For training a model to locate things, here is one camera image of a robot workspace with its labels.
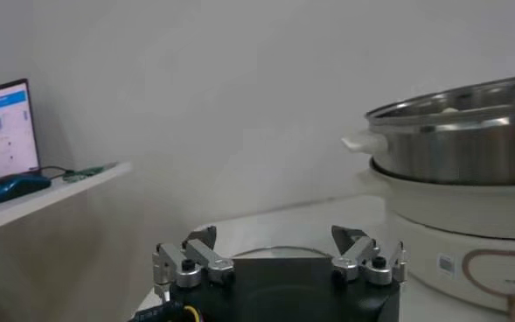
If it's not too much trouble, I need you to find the blue computer mouse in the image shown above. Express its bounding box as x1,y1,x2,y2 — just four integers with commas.
0,173,52,207

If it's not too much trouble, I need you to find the thin black looped cable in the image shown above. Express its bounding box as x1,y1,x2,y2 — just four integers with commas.
38,164,74,181

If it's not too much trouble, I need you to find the black laptop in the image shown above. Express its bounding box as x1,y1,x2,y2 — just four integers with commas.
0,78,43,185

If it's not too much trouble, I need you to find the green handled tool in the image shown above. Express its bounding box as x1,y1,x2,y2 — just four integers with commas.
62,162,118,184

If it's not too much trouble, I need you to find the white side table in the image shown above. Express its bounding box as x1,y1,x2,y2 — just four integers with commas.
0,160,134,237

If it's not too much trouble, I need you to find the stainless steel steamer basket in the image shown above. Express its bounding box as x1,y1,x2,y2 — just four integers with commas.
341,73,515,187

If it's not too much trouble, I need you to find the white electric cooker base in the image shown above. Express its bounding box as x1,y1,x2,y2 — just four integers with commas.
355,159,515,322

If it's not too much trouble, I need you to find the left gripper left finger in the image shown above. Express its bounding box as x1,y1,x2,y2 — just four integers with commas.
151,225,236,303

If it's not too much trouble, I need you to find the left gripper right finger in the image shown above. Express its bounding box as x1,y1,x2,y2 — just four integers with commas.
330,225,409,288

